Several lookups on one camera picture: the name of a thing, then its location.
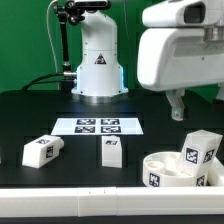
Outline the white L-shaped obstacle fence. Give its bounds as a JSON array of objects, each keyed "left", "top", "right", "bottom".
[{"left": 0, "top": 162, "right": 224, "bottom": 218}]

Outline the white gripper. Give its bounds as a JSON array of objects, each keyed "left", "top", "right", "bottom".
[{"left": 137, "top": 28, "right": 224, "bottom": 121}]

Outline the white cable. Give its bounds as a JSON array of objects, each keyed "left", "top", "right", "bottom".
[{"left": 45, "top": 0, "right": 60, "bottom": 74}]

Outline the white round stool seat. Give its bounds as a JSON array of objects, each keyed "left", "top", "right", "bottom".
[{"left": 142, "top": 152, "right": 208, "bottom": 187}]

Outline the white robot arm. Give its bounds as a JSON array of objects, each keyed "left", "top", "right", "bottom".
[{"left": 73, "top": 0, "right": 224, "bottom": 121}]

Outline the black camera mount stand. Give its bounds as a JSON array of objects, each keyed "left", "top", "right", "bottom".
[{"left": 54, "top": 0, "right": 111, "bottom": 92}]

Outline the white fiducial marker sheet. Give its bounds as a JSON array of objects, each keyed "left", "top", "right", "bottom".
[{"left": 51, "top": 118, "right": 143, "bottom": 136}]

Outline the black cable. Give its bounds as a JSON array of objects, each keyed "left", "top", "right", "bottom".
[{"left": 21, "top": 72, "right": 78, "bottom": 91}]

